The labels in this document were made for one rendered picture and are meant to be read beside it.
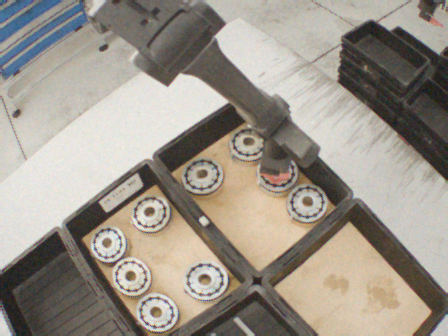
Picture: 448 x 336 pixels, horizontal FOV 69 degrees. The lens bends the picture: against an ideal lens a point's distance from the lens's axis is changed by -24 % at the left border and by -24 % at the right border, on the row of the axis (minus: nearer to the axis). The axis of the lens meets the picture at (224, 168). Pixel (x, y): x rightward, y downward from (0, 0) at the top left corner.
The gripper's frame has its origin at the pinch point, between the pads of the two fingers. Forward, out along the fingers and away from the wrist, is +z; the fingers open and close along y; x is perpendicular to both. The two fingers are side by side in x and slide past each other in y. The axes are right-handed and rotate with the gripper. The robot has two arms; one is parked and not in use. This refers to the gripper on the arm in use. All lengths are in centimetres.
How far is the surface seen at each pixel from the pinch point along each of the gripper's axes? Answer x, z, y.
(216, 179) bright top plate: 13.9, 1.0, -4.9
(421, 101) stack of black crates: -63, 50, 84
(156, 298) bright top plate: 19.3, 0.7, -38.3
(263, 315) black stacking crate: -5.1, 3.9, -35.8
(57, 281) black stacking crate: 49, 4, -44
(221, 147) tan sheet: 15.8, 4.0, 6.0
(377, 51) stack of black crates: -36, 39, 101
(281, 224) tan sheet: -3.5, 4.0, -12.0
